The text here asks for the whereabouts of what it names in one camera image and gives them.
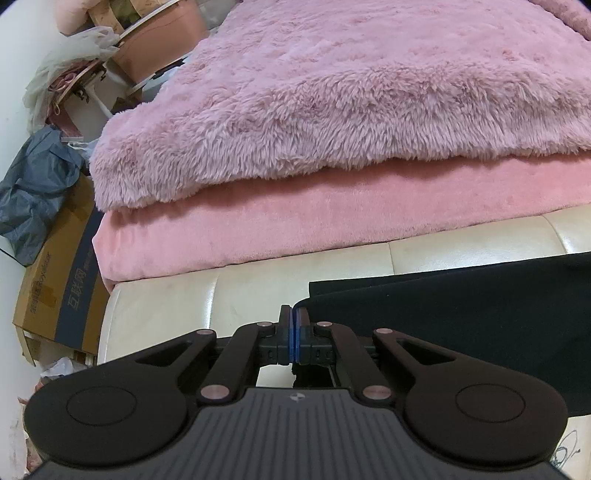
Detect white printed cloth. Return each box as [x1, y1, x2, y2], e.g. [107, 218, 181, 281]
[550, 413, 591, 480]

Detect pink plush cushion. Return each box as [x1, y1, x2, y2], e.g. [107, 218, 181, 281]
[55, 0, 95, 34]

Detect pink fluffy blanket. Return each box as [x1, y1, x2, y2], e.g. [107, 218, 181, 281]
[88, 0, 591, 214]

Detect pink handbag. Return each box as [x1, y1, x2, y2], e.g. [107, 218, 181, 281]
[46, 60, 109, 141]

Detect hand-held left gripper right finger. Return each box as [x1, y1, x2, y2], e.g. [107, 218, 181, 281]
[294, 306, 455, 409]

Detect pink bed sheet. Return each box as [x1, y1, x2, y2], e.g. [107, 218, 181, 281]
[92, 154, 591, 294]

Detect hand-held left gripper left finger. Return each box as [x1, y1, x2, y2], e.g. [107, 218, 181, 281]
[135, 305, 295, 407]

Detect grey plastic bag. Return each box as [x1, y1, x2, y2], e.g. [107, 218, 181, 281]
[0, 127, 88, 267]

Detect black pants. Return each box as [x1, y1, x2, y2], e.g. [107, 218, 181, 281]
[292, 251, 591, 418]

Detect translucent white plastic bag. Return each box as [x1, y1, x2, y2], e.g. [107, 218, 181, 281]
[23, 25, 122, 127]

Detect brown cardboard box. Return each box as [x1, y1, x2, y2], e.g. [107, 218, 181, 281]
[11, 174, 112, 366]

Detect crumpled white paper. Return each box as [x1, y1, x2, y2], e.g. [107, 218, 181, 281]
[41, 356, 89, 380]

